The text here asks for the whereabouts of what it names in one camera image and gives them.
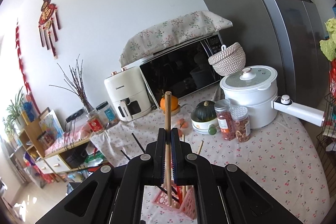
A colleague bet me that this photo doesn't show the white electric pot with handle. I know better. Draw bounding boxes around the white electric pot with handle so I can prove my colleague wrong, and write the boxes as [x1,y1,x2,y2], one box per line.
[220,65,325,129]

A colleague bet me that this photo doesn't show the green leafy vegetables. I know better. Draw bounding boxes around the green leafy vegetables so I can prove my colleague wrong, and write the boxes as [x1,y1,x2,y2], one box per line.
[319,18,336,61]

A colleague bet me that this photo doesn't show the jar of dried slices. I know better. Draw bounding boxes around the jar of dried slices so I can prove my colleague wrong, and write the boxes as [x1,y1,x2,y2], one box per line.
[231,106,251,143]

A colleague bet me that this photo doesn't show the red plastic spoon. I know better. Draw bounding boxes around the red plastic spoon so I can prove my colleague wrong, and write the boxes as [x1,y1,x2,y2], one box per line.
[176,186,183,205]

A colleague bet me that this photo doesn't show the black microwave oven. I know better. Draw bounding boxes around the black microwave oven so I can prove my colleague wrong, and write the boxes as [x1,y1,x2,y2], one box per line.
[139,33,223,107]

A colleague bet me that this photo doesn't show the black wire storage rack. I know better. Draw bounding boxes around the black wire storage rack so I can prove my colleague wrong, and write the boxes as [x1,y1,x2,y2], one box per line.
[315,92,336,172]

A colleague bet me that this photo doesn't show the vase with dry twigs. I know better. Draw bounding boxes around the vase with dry twigs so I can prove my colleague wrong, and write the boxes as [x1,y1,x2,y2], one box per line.
[49,54,106,135]

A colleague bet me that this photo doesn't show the red chinese knot decoration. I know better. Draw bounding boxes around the red chinese knot decoration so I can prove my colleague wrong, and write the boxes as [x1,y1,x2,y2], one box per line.
[38,0,61,60]

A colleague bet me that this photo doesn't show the floral microwave cover cloth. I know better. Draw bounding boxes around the floral microwave cover cloth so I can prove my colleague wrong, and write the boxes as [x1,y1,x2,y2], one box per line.
[119,10,233,67]

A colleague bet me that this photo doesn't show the jar of red goji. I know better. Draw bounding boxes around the jar of red goji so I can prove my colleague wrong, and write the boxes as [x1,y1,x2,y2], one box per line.
[214,99,236,141]

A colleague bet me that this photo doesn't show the glass jar blue label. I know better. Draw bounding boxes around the glass jar blue label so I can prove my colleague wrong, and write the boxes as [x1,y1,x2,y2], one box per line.
[96,101,119,129]

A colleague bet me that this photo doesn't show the woven white basket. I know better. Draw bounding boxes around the woven white basket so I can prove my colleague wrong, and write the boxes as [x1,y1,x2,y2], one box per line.
[208,42,246,76]

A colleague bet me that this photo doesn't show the white bowl with pumpkin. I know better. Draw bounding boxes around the white bowl with pumpkin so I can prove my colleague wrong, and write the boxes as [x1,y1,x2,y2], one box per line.
[190,101,219,135]

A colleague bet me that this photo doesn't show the orange fruit on coaster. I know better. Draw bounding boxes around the orange fruit on coaster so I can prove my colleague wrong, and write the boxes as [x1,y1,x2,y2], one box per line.
[159,93,180,111]

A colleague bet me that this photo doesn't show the grey refrigerator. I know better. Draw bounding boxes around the grey refrigerator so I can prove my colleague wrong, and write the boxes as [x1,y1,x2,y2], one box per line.
[204,0,329,107]

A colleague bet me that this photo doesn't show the cherry print tablecloth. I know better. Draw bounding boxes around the cherry print tablecloth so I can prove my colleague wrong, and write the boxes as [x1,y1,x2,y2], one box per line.
[90,87,332,224]

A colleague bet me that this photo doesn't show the pink perforated utensil basket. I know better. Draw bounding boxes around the pink perforated utensil basket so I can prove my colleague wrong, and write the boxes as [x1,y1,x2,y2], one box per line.
[152,186,197,220]

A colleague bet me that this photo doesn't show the lone bamboo chopstick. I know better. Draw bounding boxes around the lone bamboo chopstick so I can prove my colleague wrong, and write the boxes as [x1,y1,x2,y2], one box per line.
[165,92,173,207]

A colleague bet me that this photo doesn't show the small tangerines in bag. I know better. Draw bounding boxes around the small tangerines in bag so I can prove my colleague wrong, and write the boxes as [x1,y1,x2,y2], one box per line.
[177,118,189,131]

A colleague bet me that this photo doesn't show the white air fryer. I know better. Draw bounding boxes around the white air fryer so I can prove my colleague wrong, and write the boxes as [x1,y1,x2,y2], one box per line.
[104,67,151,122]

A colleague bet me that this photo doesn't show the bamboo chopstick on table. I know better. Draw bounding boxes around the bamboo chopstick on table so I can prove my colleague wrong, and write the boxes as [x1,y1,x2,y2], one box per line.
[197,140,204,155]

